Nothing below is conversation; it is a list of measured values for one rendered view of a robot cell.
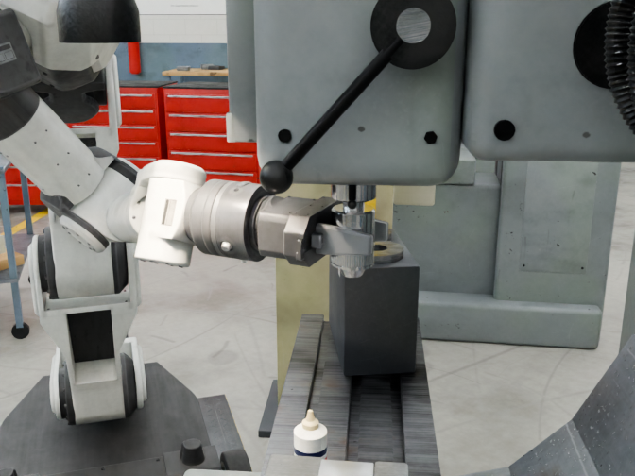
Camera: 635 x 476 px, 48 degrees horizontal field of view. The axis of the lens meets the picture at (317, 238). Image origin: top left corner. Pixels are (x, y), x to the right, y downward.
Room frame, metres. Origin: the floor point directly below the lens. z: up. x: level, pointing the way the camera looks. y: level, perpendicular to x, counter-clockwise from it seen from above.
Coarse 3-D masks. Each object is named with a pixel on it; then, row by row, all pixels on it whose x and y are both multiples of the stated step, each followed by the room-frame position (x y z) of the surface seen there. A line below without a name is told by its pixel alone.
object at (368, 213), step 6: (342, 204) 0.76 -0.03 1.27; (366, 204) 0.76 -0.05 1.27; (336, 210) 0.73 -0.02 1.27; (342, 210) 0.73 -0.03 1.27; (348, 210) 0.73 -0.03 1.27; (360, 210) 0.73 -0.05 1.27; (366, 210) 0.73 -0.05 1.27; (372, 210) 0.73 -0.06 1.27; (336, 216) 0.73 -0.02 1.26; (342, 216) 0.72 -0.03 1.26; (348, 216) 0.72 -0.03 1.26; (354, 216) 0.72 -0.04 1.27; (360, 216) 0.72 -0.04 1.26; (366, 216) 0.72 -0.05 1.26; (372, 216) 0.73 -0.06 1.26; (348, 222) 0.72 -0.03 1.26; (354, 222) 0.72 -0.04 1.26; (360, 222) 0.72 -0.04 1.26
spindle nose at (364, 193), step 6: (336, 186) 0.73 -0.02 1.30; (342, 186) 0.72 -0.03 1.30; (348, 186) 0.72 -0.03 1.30; (360, 186) 0.72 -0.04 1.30; (366, 186) 0.72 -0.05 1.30; (372, 186) 0.73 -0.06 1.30; (336, 192) 0.73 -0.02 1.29; (342, 192) 0.72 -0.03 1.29; (348, 192) 0.72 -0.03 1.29; (360, 192) 0.72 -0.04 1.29; (366, 192) 0.72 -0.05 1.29; (372, 192) 0.73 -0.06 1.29; (336, 198) 0.73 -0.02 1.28; (342, 198) 0.72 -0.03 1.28; (348, 198) 0.72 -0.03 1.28; (360, 198) 0.72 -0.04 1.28; (366, 198) 0.72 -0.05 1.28; (372, 198) 0.73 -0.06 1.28
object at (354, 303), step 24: (384, 264) 1.08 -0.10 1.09; (408, 264) 1.08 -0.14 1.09; (336, 288) 1.16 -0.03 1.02; (360, 288) 1.06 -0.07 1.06; (384, 288) 1.07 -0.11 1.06; (408, 288) 1.07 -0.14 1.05; (336, 312) 1.15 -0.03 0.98; (360, 312) 1.06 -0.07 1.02; (384, 312) 1.07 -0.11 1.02; (408, 312) 1.07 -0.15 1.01; (336, 336) 1.15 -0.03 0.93; (360, 336) 1.06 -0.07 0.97; (384, 336) 1.07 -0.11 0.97; (408, 336) 1.07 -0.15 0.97; (360, 360) 1.06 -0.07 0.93; (384, 360) 1.07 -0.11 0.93; (408, 360) 1.07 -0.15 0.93
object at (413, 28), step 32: (384, 0) 0.61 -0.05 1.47; (416, 0) 0.61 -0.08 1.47; (448, 0) 0.61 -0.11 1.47; (384, 32) 0.61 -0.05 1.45; (416, 32) 0.61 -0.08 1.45; (448, 32) 0.61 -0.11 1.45; (384, 64) 0.61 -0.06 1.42; (416, 64) 0.61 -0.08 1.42; (352, 96) 0.61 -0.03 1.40; (320, 128) 0.61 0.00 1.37; (288, 160) 0.62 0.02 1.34
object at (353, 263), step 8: (336, 224) 0.73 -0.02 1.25; (344, 224) 0.72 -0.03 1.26; (352, 224) 0.72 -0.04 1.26; (360, 224) 0.72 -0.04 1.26; (368, 224) 0.72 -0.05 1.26; (368, 232) 0.72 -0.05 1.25; (336, 256) 0.73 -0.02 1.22; (344, 256) 0.72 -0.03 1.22; (352, 256) 0.72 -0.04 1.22; (360, 256) 0.72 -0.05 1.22; (368, 256) 0.73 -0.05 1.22; (336, 264) 0.73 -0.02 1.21; (344, 264) 0.72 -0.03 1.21; (352, 264) 0.72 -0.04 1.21; (360, 264) 0.72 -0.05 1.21; (368, 264) 0.73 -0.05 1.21
